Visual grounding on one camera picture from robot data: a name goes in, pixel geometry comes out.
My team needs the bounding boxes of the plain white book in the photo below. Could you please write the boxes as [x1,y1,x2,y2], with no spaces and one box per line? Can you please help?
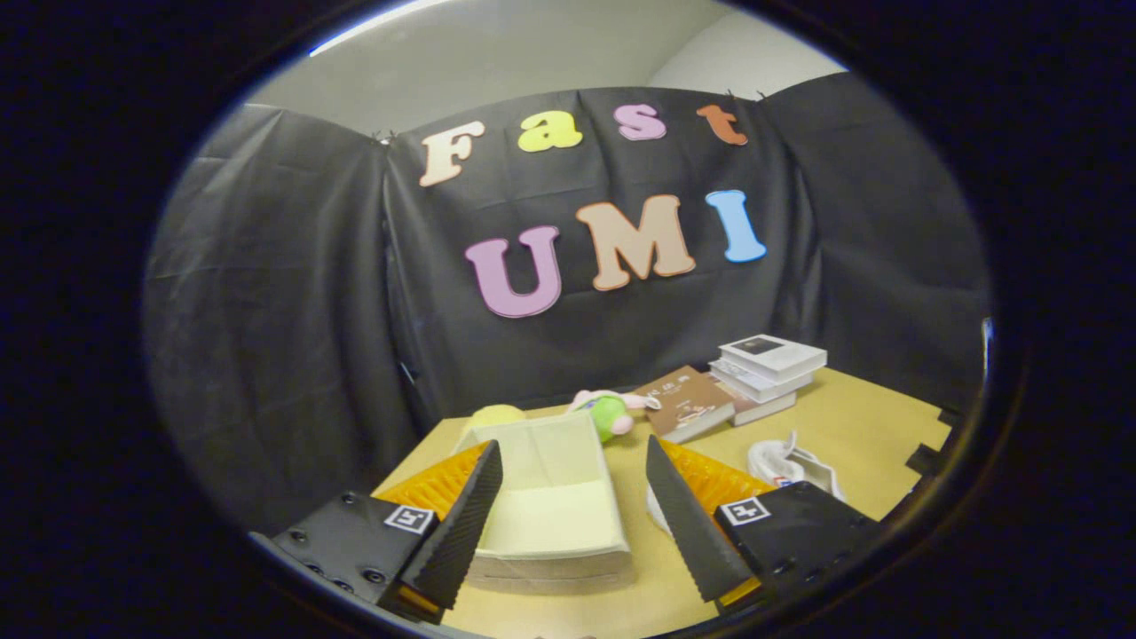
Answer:
[708,359,816,405]

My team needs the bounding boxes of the black backdrop cloth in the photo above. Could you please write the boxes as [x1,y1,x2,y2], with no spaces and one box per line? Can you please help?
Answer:
[142,71,993,542]

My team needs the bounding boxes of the beige fabric storage box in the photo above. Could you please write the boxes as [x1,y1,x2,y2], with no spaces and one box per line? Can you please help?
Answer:
[454,410,635,594]

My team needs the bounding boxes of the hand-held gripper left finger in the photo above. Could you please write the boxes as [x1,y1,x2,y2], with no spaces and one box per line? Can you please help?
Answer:
[251,439,503,624]

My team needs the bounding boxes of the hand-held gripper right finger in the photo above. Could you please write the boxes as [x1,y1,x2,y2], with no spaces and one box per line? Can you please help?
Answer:
[645,434,881,615]

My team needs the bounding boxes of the yellow rounded object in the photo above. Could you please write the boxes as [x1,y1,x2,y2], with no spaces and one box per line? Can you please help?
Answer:
[461,404,527,432]

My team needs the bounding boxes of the green and pink plush toy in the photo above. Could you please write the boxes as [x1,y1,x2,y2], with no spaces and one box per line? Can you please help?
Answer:
[566,389,662,445]

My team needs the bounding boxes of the thin brown and white book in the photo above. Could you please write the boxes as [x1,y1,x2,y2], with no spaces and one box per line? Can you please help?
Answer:
[710,377,798,427]

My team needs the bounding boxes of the white book with dark picture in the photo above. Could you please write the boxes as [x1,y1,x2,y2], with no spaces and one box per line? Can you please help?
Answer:
[717,334,828,384]

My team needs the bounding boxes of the brown cover book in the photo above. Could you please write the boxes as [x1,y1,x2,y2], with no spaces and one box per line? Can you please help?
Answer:
[632,365,738,445]

